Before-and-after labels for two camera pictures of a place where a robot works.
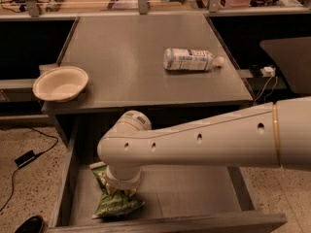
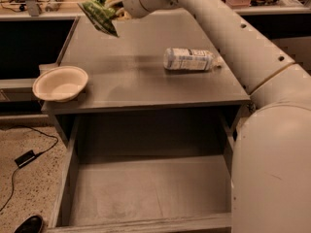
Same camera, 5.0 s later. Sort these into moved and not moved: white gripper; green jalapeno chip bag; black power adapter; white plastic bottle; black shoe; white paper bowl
Moved: white gripper; green jalapeno chip bag
Not moved: black shoe; white paper bowl; black power adapter; white plastic bottle
